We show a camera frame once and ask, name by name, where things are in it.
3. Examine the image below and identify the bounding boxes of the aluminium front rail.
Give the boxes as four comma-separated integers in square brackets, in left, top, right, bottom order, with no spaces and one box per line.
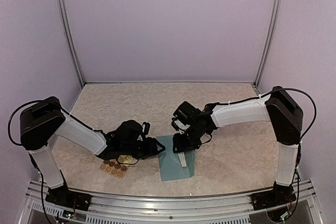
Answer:
[25,179,316,224]

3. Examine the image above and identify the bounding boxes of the right aluminium frame post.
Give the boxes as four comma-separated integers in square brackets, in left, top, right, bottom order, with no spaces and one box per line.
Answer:
[253,0,281,90]

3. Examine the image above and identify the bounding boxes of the aluminium frame post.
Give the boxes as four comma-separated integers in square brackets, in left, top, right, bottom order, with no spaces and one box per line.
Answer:
[253,0,281,90]
[57,0,86,88]

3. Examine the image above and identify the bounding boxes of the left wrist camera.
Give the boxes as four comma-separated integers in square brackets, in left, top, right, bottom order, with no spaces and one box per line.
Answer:
[142,122,151,136]

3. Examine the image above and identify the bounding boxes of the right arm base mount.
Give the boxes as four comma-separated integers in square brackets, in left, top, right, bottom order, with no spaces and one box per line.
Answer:
[251,182,297,211]

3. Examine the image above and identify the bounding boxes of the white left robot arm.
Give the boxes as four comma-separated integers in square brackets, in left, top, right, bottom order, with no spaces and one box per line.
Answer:
[10,97,165,206]

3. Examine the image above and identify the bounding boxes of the teal blue envelope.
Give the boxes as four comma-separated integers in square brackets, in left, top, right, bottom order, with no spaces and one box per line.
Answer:
[156,135,195,182]

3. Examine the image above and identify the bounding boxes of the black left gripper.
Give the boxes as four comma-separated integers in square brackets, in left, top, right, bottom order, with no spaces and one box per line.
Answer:
[121,137,165,160]

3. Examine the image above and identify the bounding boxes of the left aluminium frame post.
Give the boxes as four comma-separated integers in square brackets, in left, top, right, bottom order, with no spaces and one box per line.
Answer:
[57,0,86,88]

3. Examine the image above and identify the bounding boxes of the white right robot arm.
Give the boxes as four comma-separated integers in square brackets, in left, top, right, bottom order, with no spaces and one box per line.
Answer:
[172,86,306,205]

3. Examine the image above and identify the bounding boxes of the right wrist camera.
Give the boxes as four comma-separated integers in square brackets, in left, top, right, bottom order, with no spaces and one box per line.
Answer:
[171,101,201,132]

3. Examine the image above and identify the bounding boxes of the round sticker seal sheet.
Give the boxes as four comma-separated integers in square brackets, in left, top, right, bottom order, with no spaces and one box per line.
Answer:
[99,155,138,179]

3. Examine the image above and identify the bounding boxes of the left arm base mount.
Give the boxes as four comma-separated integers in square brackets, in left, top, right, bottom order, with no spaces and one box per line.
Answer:
[46,182,92,211]

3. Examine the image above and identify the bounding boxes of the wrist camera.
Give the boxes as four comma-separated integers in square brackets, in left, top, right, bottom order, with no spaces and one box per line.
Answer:
[171,101,201,132]
[142,122,151,136]

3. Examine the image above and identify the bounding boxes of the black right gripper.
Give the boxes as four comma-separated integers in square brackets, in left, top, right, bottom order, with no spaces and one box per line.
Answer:
[172,123,203,153]

